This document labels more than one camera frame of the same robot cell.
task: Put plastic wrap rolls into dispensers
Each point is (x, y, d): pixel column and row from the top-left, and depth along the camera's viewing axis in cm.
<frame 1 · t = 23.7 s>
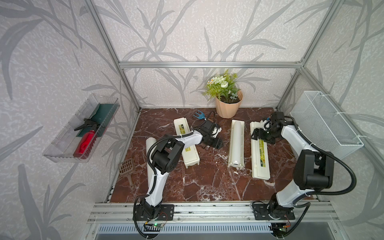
left hand: (219, 144, 96), fingers open
right hand: (256, 137, 91), fingers open
right white wrap dispenser: (260, 166, 81), point 10 cm above the table
right plastic wrap roll: (237, 143, 97), point 5 cm above the table
potted green plant: (228, 96, 109), point 17 cm above the table
brown plastic scoop: (124, 168, 88), point 3 cm above the table

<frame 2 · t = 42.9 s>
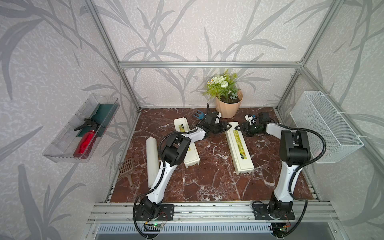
left hand: (230, 127, 99), fingers open
right hand: (237, 130, 100), fingers open
right white wrap dispenser: (238, 149, 90), point 8 cm above the table
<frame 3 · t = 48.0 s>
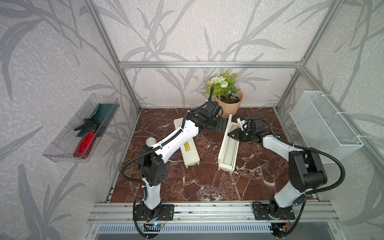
left hand: (221, 124, 82), fingers open
right hand: (228, 133, 91), fingers closed
right white wrap dispenser: (227, 158, 88), point 7 cm above the table
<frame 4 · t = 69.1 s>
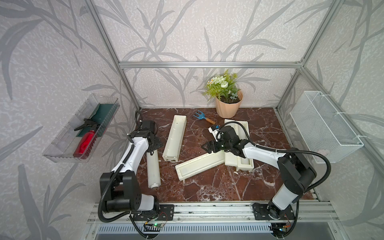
left hand: (152, 146, 86), fingers open
right hand: (205, 143, 87), fingers open
left white wrap dispenser: (171, 152, 97), on the table
left dispenser detached lid: (184, 170, 90), on the table
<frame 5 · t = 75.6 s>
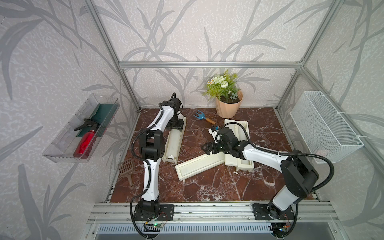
left hand: (176, 128, 99), fingers open
right hand: (206, 145, 87), fingers open
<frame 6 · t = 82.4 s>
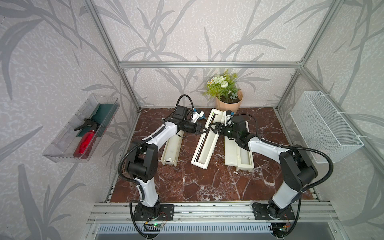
left hand: (206, 130, 85), fingers closed
right hand: (211, 125, 88), fingers open
left dispenser detached lid: (206, 146, 90), point 9 cm above the table
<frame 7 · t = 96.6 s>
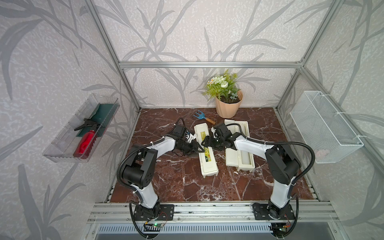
left hand: (202, 152, 87), fingers open
right hand: (203, 144, 91), fingers open
